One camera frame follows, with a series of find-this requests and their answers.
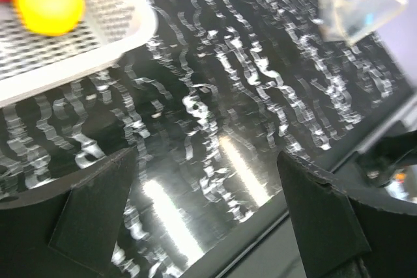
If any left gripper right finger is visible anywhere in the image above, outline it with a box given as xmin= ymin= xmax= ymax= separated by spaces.
xmin=277 ymin=151 xmax=416 ymax=277

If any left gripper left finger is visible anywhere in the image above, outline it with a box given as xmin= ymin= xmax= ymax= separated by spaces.
xmin=1 ymin=148 xmax=136 ymax=277

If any yellow lemon fruit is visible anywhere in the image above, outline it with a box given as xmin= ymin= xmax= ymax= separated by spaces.
xmin=11 ymin=0 xmax=86 ymax=36

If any white perforated plastic basket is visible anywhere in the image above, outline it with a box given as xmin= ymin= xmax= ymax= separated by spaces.
xmin=1 ymin=0 xmax=158 ymax=107

